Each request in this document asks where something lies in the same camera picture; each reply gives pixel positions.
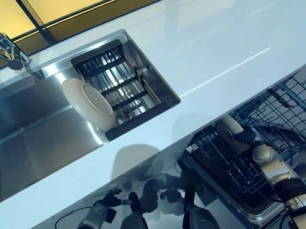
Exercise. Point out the grey dishwasher door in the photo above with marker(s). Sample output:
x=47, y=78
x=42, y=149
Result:
x=259, y=213

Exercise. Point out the dark brown lattice frame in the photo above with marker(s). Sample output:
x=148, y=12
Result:
x=41, y=30

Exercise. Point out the stainless steel sink basin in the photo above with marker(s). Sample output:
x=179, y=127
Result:
x=29, y=137

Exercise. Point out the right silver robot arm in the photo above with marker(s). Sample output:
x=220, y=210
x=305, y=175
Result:
x=280, y=172

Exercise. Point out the right robot hand black glove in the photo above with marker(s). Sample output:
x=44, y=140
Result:
x=245, y=138

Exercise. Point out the left robot hand black glove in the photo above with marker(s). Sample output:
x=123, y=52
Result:
x=106, y=202

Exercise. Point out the black sink dish rack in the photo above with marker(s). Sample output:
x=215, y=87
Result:
x=116, y=88

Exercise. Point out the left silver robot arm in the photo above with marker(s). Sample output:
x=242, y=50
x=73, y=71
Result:
x=89, y=221

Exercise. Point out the cream ceramic plate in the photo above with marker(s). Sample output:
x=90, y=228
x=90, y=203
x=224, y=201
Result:
x=229, y=126
x=89, y=104

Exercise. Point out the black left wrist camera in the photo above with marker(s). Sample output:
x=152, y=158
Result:
x=110, y=215

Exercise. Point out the chrome kitchen faucet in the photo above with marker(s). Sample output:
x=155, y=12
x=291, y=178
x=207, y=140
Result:
x=10, y=54

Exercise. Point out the right white robot leg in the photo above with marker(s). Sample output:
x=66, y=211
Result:
x=198, y=221

